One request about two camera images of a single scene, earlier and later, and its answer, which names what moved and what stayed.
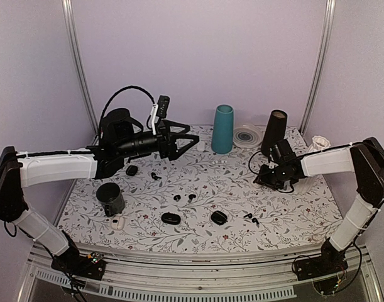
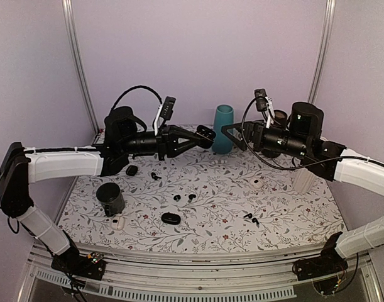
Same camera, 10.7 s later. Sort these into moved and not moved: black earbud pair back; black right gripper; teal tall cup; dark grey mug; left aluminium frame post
Moved: black right gripper
Not moved: teal tall cup; black earbud pair back; left aluminium frame post; dark grey mug
